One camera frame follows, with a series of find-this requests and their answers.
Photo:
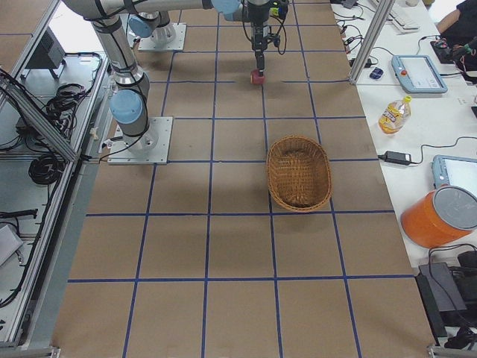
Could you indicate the black power adapter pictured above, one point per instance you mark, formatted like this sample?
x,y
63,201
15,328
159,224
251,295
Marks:
x,y
397,158

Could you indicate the red apple with yellow patch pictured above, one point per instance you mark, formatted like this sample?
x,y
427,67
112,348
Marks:
x,y
257,77

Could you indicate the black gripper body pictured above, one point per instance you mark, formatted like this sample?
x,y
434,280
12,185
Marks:
x,y
258,34

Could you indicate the aluminium frame post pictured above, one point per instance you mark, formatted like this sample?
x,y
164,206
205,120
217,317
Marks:
x,y
370,38

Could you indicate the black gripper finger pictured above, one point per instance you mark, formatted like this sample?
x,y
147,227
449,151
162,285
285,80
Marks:
x,y
260,63

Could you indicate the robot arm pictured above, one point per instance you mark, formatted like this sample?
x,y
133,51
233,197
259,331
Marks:
x,y
129,105

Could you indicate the blue teach pendant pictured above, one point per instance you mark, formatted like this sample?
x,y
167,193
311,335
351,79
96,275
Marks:
x,y
454,171
417,74

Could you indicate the orange bucket with grey lid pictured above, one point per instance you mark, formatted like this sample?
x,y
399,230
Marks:
x,y
442,216

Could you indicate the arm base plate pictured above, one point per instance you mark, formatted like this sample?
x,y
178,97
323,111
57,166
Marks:
x,y
168,38
152,148

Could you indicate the woven wicker basket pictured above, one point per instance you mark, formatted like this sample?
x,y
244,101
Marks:
x,y
299,174

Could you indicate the yellow juice bottle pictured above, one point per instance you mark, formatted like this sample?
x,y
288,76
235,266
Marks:
x,y
395,115

